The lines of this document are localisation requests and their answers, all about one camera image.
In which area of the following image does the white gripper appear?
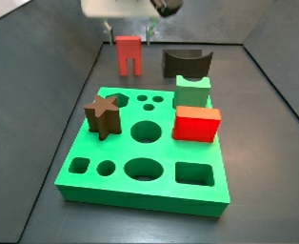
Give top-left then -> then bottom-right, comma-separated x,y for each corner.
80,0 -> 159,45

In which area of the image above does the black curved bracket stand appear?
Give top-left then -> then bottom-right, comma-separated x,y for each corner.
163,50 -> 214,78

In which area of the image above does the red two-legged peg block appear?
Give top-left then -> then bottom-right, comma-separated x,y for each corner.
116,36 -> 143,76

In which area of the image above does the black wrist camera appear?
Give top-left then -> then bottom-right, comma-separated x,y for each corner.
150,0 -> 183,17

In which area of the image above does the red square block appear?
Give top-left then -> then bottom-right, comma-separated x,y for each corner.
174,106 -> 222,143

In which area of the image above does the green shape sorter board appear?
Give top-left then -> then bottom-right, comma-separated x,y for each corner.
55,87 -> 231,217

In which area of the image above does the green notched block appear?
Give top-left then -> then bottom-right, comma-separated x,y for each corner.
175,75 -> 211,107

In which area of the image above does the brown star block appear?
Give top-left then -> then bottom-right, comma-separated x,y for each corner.
84,95 -> 123,140

